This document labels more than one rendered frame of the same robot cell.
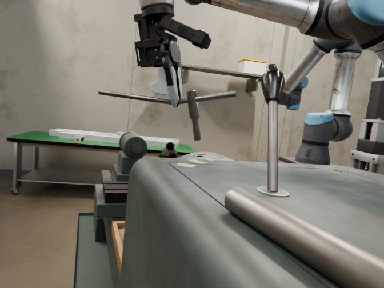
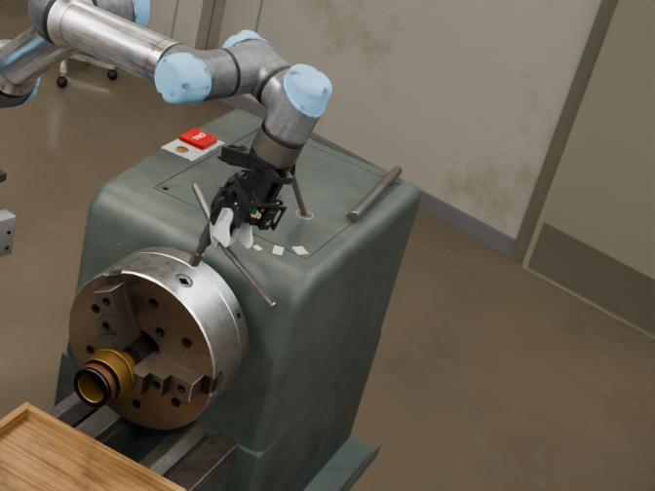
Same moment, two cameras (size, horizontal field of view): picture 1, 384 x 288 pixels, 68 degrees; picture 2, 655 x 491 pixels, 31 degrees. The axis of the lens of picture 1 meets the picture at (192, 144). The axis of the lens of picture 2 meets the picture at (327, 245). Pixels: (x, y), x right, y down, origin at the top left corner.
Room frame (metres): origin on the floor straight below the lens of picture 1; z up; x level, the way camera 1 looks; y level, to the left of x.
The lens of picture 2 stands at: (1.87, 1.30, 2.35)
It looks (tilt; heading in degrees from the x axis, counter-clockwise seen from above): 29 degrees down; 220
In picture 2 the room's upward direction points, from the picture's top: 15 degrees clockwise
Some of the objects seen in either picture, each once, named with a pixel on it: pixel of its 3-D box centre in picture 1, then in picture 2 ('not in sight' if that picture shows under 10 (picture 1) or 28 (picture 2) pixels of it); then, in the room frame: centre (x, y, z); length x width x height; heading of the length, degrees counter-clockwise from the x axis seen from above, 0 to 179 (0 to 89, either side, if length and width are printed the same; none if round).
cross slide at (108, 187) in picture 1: (152, 191); not in sight; (1.29, 0.16, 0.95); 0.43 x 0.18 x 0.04; 111
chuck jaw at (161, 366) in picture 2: not in sight; (173, 379); (0.72, 0.05, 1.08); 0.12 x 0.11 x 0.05; 111
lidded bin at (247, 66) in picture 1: (251, 68); not in sight; (4.86, -0.85, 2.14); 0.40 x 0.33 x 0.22; 101
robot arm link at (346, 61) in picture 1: (342, 84); not in sight; (1.39, -0.68, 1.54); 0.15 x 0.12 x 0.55; 122
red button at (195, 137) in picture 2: not in sight; (198, 140); (0.34, -0.43, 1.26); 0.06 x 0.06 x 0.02; 21
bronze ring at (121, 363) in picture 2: not in sight; (106, 376); (0.82, 0.00, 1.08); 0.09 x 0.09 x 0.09; 21
